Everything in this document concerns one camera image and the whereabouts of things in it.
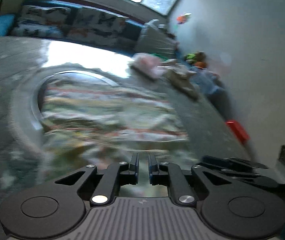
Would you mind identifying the colourful patterned baby garment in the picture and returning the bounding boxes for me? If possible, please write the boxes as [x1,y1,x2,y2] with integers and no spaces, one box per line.
[40,74,198,197]

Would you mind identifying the red object at table edge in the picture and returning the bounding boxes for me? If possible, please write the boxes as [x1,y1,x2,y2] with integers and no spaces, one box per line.
[225,120,250,145]

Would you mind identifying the clear storage box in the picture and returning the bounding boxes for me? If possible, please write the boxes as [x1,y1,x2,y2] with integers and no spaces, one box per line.
[190,69,225,99]

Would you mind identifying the beige crumpled garment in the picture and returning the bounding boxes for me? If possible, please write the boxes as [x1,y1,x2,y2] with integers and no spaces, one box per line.
[160,59,198,100]

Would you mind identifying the plush toy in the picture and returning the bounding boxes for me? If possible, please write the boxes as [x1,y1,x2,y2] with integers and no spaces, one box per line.
[184,51,207,69]

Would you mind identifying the folded pink garment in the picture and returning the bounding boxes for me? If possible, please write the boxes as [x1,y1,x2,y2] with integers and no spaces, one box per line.
[129,53,169,80]

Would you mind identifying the grey star quilted table cover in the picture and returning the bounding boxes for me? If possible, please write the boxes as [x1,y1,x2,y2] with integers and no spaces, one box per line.
[0,36,249,239]

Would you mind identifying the grey white pillow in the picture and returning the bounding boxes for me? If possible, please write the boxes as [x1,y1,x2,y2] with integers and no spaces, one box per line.
[134,19,176,59]

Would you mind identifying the right butterfly cushion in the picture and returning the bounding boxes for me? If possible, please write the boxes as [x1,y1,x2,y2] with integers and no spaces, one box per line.
[67,7,127,47]

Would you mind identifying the butterfly cushion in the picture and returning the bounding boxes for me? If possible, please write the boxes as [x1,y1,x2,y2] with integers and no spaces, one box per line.
[11,5,71,39]
[67,7,127,47]

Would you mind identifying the colourful pinwheel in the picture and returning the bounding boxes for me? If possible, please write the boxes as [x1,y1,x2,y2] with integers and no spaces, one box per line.
[177,13,191,25]

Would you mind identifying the blue sofa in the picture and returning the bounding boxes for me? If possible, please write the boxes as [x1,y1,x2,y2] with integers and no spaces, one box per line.
[0,0,208,68]

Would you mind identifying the left butterfly cushion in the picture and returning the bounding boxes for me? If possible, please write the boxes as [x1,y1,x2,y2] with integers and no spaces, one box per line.
[11,5,71,39]

